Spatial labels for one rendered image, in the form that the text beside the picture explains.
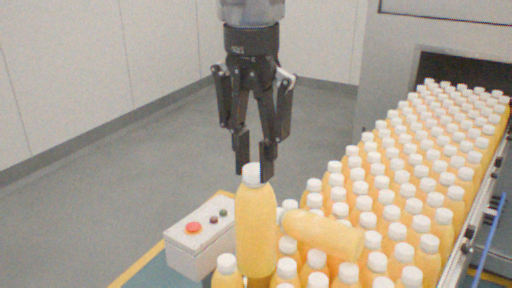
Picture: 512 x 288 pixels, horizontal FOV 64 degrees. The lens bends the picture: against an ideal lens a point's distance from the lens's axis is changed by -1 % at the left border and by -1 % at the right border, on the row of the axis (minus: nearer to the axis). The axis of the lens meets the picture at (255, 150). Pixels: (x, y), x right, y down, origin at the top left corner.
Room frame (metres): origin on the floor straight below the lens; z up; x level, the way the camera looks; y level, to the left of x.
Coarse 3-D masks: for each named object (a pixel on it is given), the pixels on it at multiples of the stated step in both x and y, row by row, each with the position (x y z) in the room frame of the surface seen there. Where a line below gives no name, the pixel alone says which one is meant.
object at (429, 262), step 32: (448, 96) 1.73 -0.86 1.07; (480, 96) 1.72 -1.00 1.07; (480, 128) 1.37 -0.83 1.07; (384, 160) 1.14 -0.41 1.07; (448, 160) 1.14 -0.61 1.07; (320, 192) 0.95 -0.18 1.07; (352, 192) 0.95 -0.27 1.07; (416, 192) 0.96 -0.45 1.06; (352, 224) 0.85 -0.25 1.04; (384, 224) 0.81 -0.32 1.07; (448, 224) 0.79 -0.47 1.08; (416, 256) 0.70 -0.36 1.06; (448, 256) 0.79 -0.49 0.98
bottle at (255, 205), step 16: (240, 192) 0.55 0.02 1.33; (256, 192) 0.54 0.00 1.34; (272, 192) 0.55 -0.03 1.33; (240, 208) 0.54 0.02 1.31; (256, 208) 0.53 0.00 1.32; (272, 208) 0.54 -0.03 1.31; (240, 224) 0.53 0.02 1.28; (256, 224) 0.53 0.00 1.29; (272, 224) 0.54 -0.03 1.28; (240, 240) 0.54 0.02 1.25; (256, 240) 0.53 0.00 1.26; (272, 240) 0.54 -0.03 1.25; (240, 256) 0.54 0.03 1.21; (256, 256) 0.53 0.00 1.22; (272, 256) 0.54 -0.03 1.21; (256, 272) 0.53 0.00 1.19
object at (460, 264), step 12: (504, 144) 1.59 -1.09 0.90; (504, 156) 1.49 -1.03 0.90; (492, 180) 1.30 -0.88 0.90; (492, 192) 1.34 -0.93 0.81; (480, 204) 1.14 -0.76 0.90; (480, 216) 1.07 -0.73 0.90; (480, 228) 1.50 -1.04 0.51; (468, 252) 0.97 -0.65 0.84; (456, 264) 0.85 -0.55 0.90; (468, 264) 1.50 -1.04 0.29; (456, 276) 0.81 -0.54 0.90
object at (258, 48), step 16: (224, 32) 0.54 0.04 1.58; (240, 32) 0.52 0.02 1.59; (256, 32) 0.52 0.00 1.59; (272, 32) 0.53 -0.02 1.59; (224, 48) 0.55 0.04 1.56; (240, 48) 0.52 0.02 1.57; (256, 48) 0.52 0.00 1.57; (272, 48) 0.53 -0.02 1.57; (240, 64) 0.56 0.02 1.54; (256, 64) 0.54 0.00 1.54; (272, 64) 0.53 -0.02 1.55; (272, 80) 0.55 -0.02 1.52
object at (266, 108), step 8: (256, 72) 0.53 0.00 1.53; (256, 80) 0.53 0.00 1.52; (256, 88) 0.53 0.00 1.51; (272, 88) 0.56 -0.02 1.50; (256, 96) 0.54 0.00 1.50; (264, 96) 0.54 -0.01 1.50; (272, 96) 0.55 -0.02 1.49; (264, 104) 0.53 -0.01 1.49; (272, 104) 0.55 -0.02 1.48; (264, 112) 0.53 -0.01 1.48; (272, 112) 0.55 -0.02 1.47; (264, 120) 0.53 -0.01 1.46; (272, 120) 0.54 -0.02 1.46; (264, 128) 0.53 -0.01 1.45; (272, 128) 0.54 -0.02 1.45; (264, 136) 0.54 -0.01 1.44; (264, 144) 0.53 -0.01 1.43
